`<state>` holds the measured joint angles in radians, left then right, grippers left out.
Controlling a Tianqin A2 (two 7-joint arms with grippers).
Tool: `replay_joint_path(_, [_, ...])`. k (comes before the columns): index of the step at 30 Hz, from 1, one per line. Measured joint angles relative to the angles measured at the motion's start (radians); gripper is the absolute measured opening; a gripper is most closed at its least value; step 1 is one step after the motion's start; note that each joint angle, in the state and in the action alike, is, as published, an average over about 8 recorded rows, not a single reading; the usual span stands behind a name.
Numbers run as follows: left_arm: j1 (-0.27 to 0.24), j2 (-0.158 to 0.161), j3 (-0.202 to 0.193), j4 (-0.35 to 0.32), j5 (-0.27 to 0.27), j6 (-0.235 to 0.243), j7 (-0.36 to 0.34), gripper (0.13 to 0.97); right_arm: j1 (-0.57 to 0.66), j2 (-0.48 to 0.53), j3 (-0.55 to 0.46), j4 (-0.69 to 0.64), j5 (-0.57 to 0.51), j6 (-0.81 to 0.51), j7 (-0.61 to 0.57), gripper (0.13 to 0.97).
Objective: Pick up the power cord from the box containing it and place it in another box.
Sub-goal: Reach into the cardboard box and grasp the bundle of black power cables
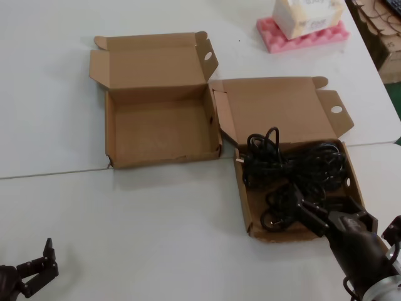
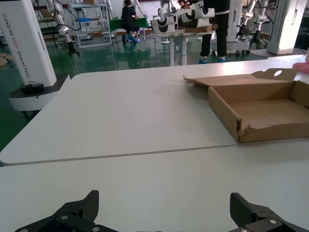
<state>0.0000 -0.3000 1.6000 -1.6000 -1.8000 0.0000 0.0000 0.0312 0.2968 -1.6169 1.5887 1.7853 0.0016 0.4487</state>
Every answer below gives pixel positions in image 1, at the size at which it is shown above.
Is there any dark keyboard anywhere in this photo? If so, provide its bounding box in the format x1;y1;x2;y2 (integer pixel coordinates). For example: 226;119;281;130
384;0;401;15

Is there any black cable with silver plug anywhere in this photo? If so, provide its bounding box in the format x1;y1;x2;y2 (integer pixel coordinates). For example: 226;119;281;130
342;277;361;301

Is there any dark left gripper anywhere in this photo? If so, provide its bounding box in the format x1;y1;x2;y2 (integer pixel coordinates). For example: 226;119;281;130
0;237;60;301

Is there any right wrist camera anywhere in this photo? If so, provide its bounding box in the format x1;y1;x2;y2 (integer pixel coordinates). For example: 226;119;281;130
381;214;401;248

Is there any cardboard box with torn corner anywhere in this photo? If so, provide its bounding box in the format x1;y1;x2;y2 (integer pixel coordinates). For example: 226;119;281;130
88;30;223;171

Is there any coiled black cable bundle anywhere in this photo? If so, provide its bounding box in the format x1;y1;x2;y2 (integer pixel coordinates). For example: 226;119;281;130
242;126;347;194

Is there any pink foam pad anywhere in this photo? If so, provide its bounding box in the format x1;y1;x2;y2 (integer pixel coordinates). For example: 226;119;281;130
256;17;351;54

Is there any open brown cardboard box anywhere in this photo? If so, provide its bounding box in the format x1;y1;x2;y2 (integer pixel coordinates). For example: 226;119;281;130
209;76;368;244

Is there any brown cardboard carton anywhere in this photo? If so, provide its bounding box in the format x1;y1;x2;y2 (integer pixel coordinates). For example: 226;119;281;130
347;0;401;83

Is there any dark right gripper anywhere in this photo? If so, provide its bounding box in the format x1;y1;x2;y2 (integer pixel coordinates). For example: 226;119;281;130
293;187;397;297

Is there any white paper carton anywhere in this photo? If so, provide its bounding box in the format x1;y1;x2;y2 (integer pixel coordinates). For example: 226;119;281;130
271;0;345;41

